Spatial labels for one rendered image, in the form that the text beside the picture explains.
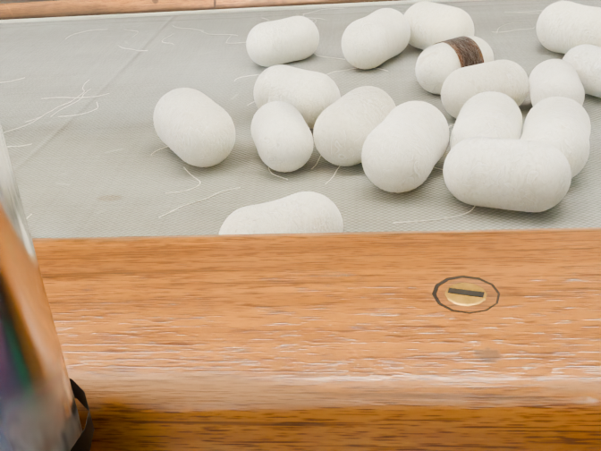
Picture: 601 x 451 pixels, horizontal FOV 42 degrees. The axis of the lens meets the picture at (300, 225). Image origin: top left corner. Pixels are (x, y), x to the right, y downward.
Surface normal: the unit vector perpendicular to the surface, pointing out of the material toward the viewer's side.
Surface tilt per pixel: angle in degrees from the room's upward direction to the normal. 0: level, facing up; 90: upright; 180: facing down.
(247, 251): 0
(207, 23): 0
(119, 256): 0
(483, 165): 56
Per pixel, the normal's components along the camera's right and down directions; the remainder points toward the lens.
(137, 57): -0.07, -0.87
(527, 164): -0.32, -0.30
